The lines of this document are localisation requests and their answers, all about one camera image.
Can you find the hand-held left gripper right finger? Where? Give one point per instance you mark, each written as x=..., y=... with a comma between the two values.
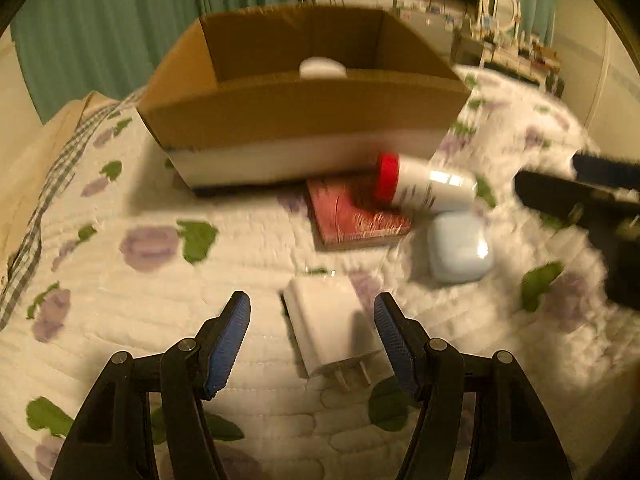
x=395, y=340

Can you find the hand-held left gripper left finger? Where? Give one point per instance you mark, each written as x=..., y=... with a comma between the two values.
x=227, y=342

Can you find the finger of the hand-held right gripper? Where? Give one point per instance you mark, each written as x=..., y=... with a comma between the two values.
x=575, y=192

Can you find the white power adapter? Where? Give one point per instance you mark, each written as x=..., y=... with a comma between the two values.
x=327, y=327

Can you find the cardboard box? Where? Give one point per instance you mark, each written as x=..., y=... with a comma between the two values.
x=305, y=105

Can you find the light blue earbuds case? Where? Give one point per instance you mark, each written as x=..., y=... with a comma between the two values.
x=457, y=250

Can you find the floral quilted blanket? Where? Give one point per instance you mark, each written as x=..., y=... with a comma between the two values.
x=310, y=270

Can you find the red flat box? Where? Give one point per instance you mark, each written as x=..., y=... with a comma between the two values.
x=352, y=212

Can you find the white bottle with red cap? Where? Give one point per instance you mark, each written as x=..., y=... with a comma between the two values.
x=425, y=182

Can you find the cluttered desk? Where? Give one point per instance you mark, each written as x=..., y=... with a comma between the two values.
x=500, y=47

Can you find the round vanity mirror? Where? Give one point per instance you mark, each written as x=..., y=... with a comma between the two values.
x=500, y=2

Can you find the plaid pillow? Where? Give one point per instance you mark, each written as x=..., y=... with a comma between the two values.
x=35, y=170

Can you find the white round object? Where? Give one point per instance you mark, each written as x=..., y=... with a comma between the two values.
x=322, y=67

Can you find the green curtain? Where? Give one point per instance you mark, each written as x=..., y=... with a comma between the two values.
x=110, y=15

